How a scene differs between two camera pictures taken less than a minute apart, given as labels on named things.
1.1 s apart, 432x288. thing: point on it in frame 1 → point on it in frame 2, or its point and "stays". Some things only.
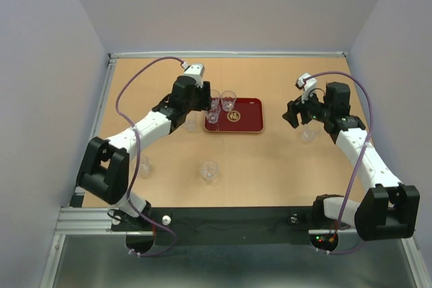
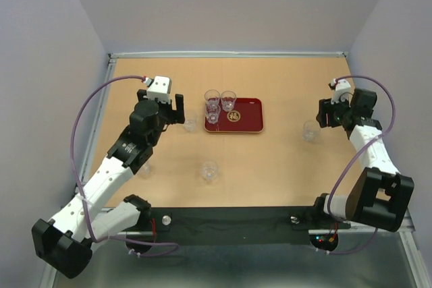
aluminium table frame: [86, 220] stays
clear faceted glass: [228, 98] stays
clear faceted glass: [209, 170] stays
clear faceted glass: [191, 122] stays
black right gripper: [293, 108] → [325, 106]
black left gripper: [204, 96] → [174, 115]
